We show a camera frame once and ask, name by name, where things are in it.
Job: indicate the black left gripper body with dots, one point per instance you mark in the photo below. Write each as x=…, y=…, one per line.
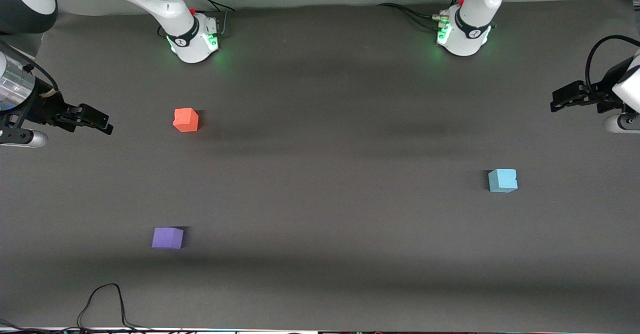
x=603, y=96

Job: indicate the orange foam block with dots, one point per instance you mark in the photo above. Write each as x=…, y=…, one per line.
x=186, y=120

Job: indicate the light blue foam block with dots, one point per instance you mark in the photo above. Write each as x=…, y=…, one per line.
x=502, y=180

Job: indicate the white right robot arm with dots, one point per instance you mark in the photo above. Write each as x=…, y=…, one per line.
x=172, y=4

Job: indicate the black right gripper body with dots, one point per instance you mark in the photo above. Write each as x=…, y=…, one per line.
x=44, y=110

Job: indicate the purple foam block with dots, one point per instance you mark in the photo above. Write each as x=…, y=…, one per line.
x=167, y=238

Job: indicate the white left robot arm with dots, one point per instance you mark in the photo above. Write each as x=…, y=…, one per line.
x=472, y=9

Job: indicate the dark grey table mat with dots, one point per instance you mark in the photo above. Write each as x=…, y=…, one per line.
x=320, y=174

